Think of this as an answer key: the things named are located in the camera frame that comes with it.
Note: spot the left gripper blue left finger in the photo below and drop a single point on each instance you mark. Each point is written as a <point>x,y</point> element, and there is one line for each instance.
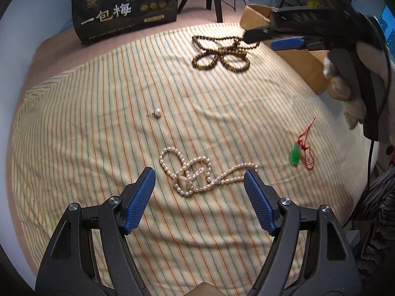
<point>136,199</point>

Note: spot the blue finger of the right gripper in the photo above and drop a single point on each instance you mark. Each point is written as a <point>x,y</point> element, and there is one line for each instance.
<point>259,34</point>
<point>290,43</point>

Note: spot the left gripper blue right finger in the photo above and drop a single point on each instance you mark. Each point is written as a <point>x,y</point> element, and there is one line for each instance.
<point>264,201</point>

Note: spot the right hand in glove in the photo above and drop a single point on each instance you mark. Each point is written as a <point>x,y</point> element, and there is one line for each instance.
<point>340,89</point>

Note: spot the cardboard box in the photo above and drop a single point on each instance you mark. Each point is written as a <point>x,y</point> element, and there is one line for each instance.
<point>309,65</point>

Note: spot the single pearl earring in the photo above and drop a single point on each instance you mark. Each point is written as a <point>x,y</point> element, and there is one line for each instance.
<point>156,113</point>

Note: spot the striped yellow cloth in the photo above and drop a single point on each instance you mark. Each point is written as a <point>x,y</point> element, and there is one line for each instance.
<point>83,135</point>

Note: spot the black snack bag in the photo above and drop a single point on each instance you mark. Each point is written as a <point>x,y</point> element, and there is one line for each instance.
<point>95,20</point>

